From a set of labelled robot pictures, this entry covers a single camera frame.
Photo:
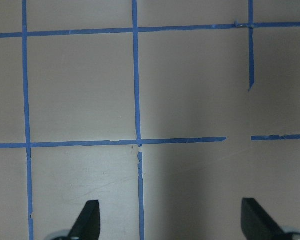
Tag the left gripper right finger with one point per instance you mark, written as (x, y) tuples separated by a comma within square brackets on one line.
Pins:
[(257, 224)]

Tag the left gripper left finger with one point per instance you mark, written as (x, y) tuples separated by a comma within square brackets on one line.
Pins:
[(88, 224)]

